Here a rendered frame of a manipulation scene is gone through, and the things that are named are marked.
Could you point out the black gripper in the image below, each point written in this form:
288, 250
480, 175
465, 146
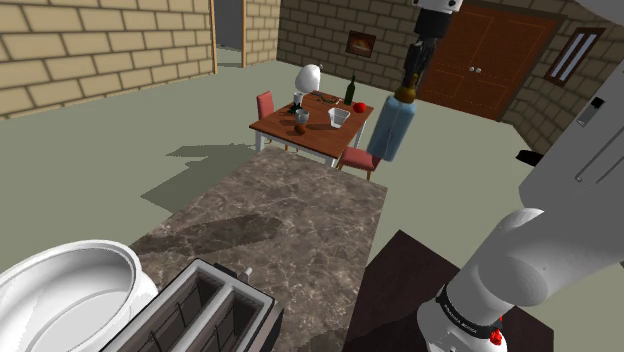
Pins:
433, 24

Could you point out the blue bottle with brown cap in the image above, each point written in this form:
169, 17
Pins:
392, 128

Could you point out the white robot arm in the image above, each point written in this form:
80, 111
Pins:
546, 234

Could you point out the brown double door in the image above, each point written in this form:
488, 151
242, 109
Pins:
482, 63

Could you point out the red chair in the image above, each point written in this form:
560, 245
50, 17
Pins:
265, 105
360, 158

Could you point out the wooden dining table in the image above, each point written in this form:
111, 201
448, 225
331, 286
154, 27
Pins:
319, 134

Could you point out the narrow brown-framed window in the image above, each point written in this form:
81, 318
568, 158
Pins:
574, 56

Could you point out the dark robot stand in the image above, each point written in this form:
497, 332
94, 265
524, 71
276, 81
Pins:
404, 287

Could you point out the silver two-slot toaster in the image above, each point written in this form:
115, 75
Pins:
204, 317

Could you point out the white round pot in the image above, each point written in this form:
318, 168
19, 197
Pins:
68, 297

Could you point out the dark framed wall picture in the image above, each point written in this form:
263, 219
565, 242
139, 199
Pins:
360, 44

